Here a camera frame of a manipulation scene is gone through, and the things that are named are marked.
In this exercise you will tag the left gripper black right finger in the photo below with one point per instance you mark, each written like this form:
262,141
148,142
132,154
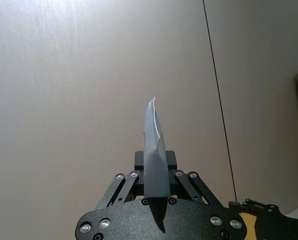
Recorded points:
188,186

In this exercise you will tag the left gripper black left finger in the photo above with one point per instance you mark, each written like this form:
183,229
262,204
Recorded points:
125,186

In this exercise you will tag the tan cardboard tray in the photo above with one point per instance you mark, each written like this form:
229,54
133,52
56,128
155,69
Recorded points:
248,226

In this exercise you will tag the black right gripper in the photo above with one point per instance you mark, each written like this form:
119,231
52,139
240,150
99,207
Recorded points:
281,226

